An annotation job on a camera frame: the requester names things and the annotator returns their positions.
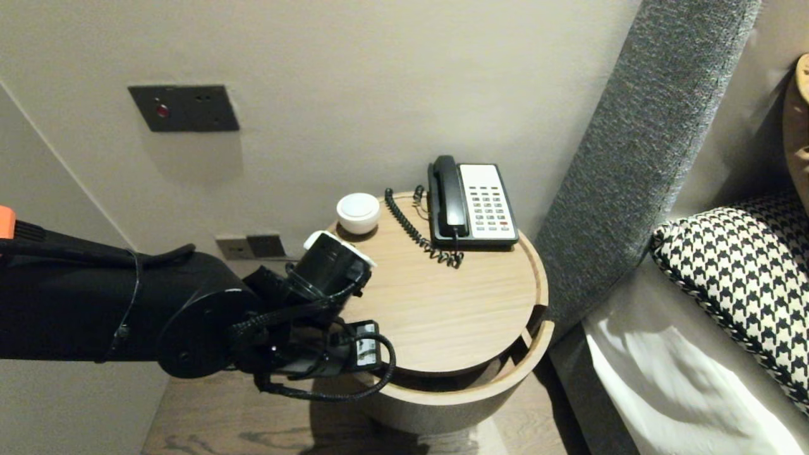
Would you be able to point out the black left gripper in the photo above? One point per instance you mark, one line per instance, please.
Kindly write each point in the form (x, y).
(303, 354)

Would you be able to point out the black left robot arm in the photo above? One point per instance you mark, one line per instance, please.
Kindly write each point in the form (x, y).
(95, 303)

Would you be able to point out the round wooden bedside table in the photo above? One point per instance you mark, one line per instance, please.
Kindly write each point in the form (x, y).
(442, 303)

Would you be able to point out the white round bowl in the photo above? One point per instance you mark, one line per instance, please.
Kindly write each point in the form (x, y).
(358, 213)

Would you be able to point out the black telephone handset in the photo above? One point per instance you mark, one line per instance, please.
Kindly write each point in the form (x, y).
(450, 196)

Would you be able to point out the black and white desk telephone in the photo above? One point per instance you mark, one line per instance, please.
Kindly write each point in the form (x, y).
(490, 202)

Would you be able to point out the grey fabric bed base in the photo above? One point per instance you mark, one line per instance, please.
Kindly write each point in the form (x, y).
(588, 404)

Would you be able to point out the white bed sheet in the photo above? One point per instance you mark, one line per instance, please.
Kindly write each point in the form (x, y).
(663, 392)

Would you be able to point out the grey fabric headboard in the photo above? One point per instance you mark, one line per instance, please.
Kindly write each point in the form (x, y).
(632, 158)

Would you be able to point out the houndstooth black white pillow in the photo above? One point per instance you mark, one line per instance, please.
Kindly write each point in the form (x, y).
(746, 278)

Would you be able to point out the beige headboard panel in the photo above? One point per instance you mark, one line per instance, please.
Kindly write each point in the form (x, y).
(727, 126)

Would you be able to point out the brown cushion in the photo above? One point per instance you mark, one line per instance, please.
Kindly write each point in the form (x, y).
(797, 126)

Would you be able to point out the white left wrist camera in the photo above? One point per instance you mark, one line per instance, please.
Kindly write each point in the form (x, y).
(335, 243)

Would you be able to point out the dark grey wall socket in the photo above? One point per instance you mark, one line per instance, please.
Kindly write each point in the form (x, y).
(267, 246)

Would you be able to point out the beige wall socket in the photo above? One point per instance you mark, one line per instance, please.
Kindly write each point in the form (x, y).
(232, 249)

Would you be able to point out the black wall switch panel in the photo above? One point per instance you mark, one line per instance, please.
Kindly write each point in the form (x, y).
(184, 109)

